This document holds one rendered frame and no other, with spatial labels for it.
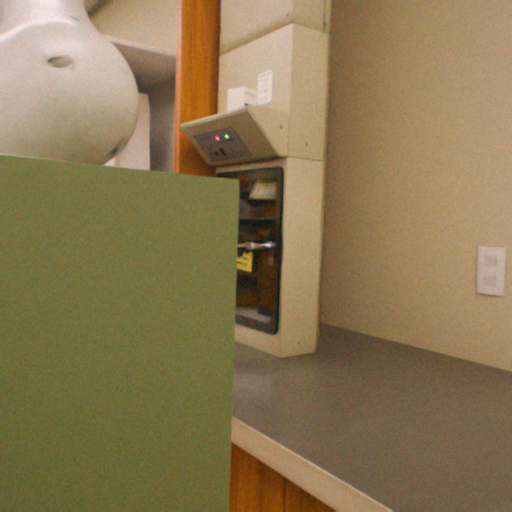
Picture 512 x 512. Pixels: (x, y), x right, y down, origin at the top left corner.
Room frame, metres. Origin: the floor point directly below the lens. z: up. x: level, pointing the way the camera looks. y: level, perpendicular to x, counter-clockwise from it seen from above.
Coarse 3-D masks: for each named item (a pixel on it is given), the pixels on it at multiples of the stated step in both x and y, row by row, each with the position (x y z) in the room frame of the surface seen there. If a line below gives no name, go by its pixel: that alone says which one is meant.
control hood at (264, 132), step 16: (224, 112) 1.22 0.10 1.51; (240, 112) 1.18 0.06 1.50; (256, 112) 1.16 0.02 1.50; (272, 112) 1.19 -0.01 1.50; (192, 128) 1.36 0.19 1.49; (208, 128) 1.31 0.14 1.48; (240, 128) 1.22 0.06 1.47; (256, 128) 1.18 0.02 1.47; (272, 128) 1.19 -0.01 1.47; (288, 128) 1.22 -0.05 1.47; (256, 144) 1.23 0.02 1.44; (272, 144) 1.19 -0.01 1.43; (208, 160) 1.44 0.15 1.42; (224, 160) 1.38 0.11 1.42; (240, 160) 1.33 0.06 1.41; (256, 160) 1.30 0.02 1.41
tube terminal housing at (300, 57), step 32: (288, 32) 1.23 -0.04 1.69; (320, 32) 1.27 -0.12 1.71; (224, 64) 1.45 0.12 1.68; (256, 64) 1.33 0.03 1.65; (288, 64) 1.22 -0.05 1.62; (320, 64) 1.27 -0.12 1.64; (224, 96) 1.45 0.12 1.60; (288, 96) 1.22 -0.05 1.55; (320, 96) 1.27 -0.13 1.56; (320, 128) 1.27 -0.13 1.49; (288, 160) 1.22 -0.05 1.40; (320, 160) 1.28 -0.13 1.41; (288, 192) 1.22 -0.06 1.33; (320, 192) 1.28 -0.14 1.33; (288, 224) 1.22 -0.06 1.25; (320, 224) 1.28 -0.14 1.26; (288, 256) 1.22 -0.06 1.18; (320, 256) 1.36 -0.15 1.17; (288, 288) 1.23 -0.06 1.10; (320, 288) 1.45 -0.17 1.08; (288, 320) 1.23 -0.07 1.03; (288, 352) 1.23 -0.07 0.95
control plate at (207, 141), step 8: (224, 128) 1.26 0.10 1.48; (232, 128) 1.24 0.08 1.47; (200, 136) 1.37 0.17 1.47; (208, 136) 1.34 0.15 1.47; (216, 136) 1.31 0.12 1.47; (224, 136) 1.29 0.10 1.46; (232, 136) 1.27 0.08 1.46; (200, 144) 1.40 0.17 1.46; (208, 144) 1.37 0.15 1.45; (216, 144) 1.34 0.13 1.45; (224, 144) 1.32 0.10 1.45; (232, 144) 1.29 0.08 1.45; (240, 144) 1.27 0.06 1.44; (208, 152) 1.41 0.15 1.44; (232, 152) 1.32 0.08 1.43; (240, 152) 1.30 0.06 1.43; (248, 152) 1.27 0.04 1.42; (216, 160) 1.41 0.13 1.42
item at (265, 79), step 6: (264, 72) 1.30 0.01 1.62; (270, 72) 1.28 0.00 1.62; (258, 78) 1.32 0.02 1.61; (264, 78) 1.30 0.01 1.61; (270, 78) 1.28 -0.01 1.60; (258, 84) 1.32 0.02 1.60; (264, 84) 1.30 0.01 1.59; (270, 84) 1.28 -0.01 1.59; (258, 90) 1.32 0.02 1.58; (264, 90) 1.30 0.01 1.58; (270, 90) 1.28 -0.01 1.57; (258, 96) 1.32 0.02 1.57; (264, 96) 1.30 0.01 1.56; (270, 96) 1.28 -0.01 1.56; (258, 102) 1.32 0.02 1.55; (264, 102) 1.30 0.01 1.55; (270, 102) 1.28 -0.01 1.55
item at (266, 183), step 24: (264, 168) 1.27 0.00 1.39; (240, 192) 1.35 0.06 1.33; (264, 192) 1.27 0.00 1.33; (240, 216) 1.35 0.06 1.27; (264, 216) 1.26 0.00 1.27; (264, 240) 1.26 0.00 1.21; (264, 264) 1.26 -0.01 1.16; (240, 288) 1.34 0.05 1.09; (264, 288) 1.26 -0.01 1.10; (240, 312) 1.34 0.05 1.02; (264, 312) 1.25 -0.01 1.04
